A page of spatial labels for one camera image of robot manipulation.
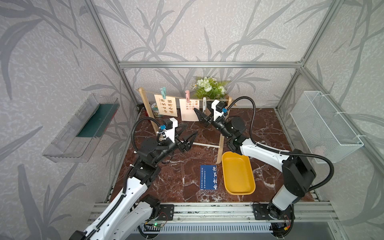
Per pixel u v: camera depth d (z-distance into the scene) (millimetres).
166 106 726
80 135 649
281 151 490
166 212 732
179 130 654
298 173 450
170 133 541
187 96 634
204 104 654
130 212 560
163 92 648
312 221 722
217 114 592
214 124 643
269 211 659
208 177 868
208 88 910
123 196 448
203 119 622
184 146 568
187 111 709
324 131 647
